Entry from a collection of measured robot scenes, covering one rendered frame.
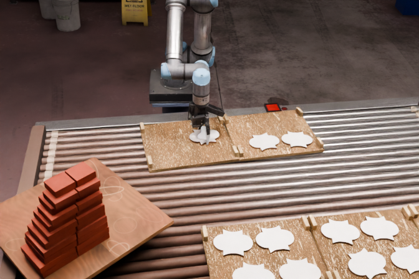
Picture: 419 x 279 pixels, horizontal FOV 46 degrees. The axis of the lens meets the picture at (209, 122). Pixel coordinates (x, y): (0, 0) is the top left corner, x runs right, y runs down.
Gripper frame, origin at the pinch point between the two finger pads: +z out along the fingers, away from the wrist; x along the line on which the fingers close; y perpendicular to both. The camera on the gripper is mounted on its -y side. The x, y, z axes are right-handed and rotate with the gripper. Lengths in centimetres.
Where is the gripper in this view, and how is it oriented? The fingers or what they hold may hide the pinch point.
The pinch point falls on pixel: (204, 136)
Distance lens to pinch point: 236.9
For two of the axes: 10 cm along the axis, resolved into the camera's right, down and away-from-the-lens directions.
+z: -0.3, 8.2, 5.7
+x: 3.3, 5.4, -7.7
